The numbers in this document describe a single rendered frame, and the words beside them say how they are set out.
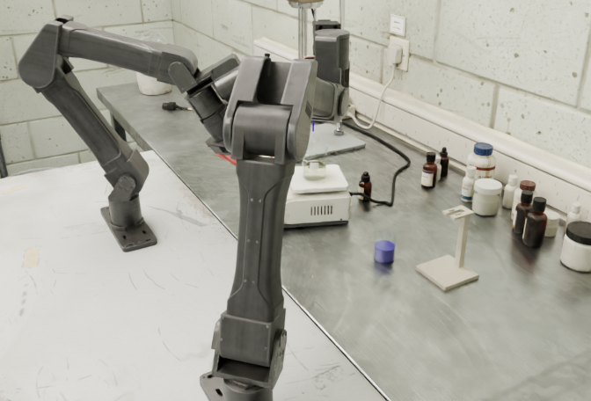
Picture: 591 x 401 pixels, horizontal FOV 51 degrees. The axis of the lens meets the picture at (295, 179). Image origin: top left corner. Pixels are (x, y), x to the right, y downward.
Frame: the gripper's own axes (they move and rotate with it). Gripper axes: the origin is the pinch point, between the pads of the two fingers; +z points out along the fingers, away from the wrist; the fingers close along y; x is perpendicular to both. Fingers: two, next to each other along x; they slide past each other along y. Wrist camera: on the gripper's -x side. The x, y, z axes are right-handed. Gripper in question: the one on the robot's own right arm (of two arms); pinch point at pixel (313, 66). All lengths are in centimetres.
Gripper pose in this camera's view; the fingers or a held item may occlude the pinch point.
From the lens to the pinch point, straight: 122.6
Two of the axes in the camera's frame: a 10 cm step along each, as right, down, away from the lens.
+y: -9.9, 0.6, -1.2
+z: -1.3, -4.0, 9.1
